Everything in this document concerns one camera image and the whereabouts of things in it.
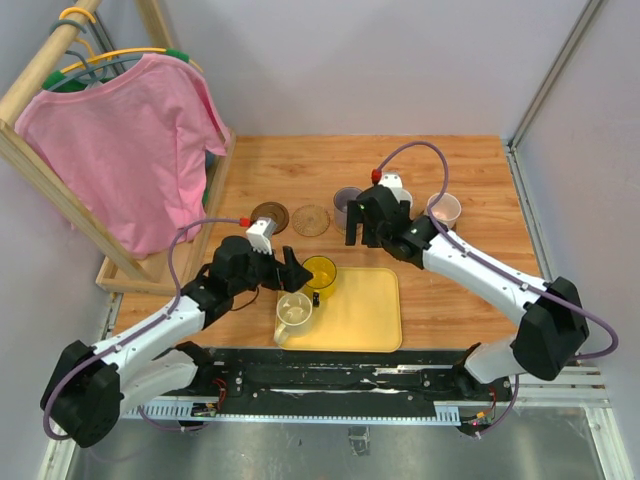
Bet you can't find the purple cup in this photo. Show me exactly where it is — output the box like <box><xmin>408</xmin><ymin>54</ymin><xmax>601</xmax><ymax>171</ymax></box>
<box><xmin>333</xmin><ymin>186</ymin><xmax>362</xmax><ymax>232</ymax></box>

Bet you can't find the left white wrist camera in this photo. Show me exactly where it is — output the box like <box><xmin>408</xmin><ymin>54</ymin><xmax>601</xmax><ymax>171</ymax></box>
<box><xmin>246</xmin><ymin>217</ymin><xmax>277</xmax><ymax>255</ymax></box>

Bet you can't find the green clothes hanger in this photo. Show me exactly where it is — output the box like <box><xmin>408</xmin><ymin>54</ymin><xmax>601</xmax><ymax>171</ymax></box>
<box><xmin>41</xmin><ymin>49</ymin><xmax>202</xmax><ymax>91</ymax></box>

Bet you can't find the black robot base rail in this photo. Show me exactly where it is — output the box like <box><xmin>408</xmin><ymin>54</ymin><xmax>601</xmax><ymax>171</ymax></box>
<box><xmin>149</xmin><ymin>344</ymin><xmax>516</xmax><ymax>427</ymax></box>

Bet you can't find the wooden clothes rack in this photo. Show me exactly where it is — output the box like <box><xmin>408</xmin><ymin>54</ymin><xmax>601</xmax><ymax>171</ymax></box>
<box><xmin>0</xmin><ymin>0</ymin><xmax>238</xmax><ymax>300</ymax></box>

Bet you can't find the pink t-shirt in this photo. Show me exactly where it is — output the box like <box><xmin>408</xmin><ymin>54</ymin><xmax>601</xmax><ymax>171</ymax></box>
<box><xmin>14</xmin><ymin>53</ymin><xmax>230</xmax><ymax>259</ymax></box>

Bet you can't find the white cup green handle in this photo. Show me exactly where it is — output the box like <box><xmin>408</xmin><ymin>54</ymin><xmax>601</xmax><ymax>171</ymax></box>
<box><xmin>398</xmin><ymin>189</ymin><xmax>413</xmax><ymax>208</ymax></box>

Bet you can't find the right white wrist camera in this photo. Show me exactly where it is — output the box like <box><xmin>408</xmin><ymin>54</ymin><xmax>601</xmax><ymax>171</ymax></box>
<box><xmin>379</xmin><ymin>172</ymin><xmax>403</xmax><ymax>197</ymax></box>

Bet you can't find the pink cup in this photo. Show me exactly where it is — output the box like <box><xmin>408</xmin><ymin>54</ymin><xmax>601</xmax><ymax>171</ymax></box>
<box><xmin>424</xmin><ymin>193</ymin><xmax>462</xmax><ymax>229</ymax></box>

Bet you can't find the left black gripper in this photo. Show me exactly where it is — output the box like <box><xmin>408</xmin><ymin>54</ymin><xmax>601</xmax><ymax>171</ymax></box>
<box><xmin>231</xmin><ymin>239</ymin><xmax>313</xmax><ymax>295</ymax></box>

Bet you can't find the yellow plastic tray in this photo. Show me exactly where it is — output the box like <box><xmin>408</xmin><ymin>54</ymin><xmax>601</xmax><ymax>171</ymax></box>
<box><xmin>277</xmin><ymin>267</ymin><xmax>402</xmax><ymax>353</ymax></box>

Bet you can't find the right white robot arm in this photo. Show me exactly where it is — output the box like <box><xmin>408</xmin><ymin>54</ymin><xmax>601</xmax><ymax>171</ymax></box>
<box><xmin>345</xmin><ymin>184</ymin><xmax>589</xmax><ymax>400</ymax></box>

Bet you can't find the aluminium frame post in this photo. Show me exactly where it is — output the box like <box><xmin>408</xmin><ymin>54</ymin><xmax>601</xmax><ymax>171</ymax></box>
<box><xmin>508</xmin><ymin>0</ymin><xmax>612</xmax><ymax>147</ymax></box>

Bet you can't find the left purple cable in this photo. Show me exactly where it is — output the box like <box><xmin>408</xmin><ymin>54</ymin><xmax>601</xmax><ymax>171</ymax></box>
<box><xmin>41</xmin><ymin>215</ymin><xmax>251</xmax><ymax>441</ymax></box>

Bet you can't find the yellow clothes hanger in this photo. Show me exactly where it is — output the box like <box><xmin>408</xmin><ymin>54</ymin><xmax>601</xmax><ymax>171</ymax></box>
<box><xmin>74</xmin><ymin>0</ymin><xmax>203</xmax><ymax>73</ymax></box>

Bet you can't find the yellow cup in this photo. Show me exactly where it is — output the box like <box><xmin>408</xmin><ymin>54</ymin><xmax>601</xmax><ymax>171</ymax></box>
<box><xmin>303</xmin><ymin>256</ymin><xmax>338</xmax><ymax>307</ymax></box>

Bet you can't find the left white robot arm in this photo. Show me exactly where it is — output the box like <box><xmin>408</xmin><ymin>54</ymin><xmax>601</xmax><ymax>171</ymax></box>
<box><xmin>40</xmin><ymin>236</ymin><xmax>312</xmax><ymax>448</ymax></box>

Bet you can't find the large woven rattan coaster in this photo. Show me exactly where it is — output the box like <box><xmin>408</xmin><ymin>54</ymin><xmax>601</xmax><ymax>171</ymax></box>
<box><xmin>291</xmin><ymin>205</ymin><xmax>330</xmax><ymax>237</ymax></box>

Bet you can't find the cream cup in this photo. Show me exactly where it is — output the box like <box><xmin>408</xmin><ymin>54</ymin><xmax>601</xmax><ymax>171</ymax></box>
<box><xmin>273</xmin><ymin>292</ymin><xmax>314</xmax><ymax>345</ymax></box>

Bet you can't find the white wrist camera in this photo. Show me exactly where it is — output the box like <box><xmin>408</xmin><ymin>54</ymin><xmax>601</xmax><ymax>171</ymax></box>
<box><xmin>246</xmin><ymin>217</ymin><xmax>277</xmax><ymax>255</ymax></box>
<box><xmin>379</xmin><ymin>172</ymin><xmax>403</xmax><ymax>197</ymax></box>

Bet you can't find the grey clothes hanger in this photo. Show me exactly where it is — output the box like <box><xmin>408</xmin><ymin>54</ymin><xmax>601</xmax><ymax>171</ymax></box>
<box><xmin>49</xmin><ymin>18</ymin><xmax>141</xmax><ymax>87</ymax></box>

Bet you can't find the brown wooden coaster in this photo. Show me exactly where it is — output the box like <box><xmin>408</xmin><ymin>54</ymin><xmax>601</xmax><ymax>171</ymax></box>
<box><xmin>250</xmin><ymin>201</ymin><xmax>289</xmax><ymax>235</ymax></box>

